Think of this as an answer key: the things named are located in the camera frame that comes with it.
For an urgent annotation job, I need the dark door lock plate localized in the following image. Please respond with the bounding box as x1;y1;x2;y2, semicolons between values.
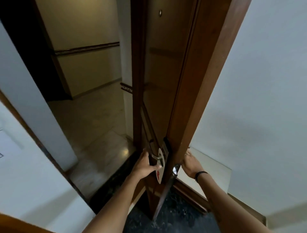
163;137;172;154

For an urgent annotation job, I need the brown wooden door frame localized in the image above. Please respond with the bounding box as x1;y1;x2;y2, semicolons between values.
0;0;147;210

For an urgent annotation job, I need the dark corridor door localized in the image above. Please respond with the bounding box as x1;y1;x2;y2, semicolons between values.
0;0;73;102

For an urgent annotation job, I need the person's left forearm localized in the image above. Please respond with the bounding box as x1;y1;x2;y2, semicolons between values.
82;173;146;233

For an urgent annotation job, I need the black wristband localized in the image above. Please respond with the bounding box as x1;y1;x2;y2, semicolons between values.
194;171;209;182

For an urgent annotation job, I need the person's right forearm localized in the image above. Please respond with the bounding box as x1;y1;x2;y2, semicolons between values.
196;171;274;233

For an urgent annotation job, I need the person's right hand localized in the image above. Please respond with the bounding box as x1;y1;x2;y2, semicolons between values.
181;148;205;179

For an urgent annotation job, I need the brown wooden baseboard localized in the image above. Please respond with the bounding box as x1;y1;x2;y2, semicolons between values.
172;178;267;226

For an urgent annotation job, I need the silver outer door lever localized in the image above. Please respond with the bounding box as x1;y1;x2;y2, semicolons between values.
148;139;165;161

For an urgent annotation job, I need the person's left hand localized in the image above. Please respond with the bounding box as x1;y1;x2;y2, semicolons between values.
131;148;162;180

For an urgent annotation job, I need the brown wooden door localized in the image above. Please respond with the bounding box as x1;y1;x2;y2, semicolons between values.
141;0;252;221

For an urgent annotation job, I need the white door hanger sign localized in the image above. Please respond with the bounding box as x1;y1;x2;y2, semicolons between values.
156;148;166;185

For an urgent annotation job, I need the wooden corridor wall rail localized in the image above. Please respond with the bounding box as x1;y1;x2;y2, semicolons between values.
54;42;133;93

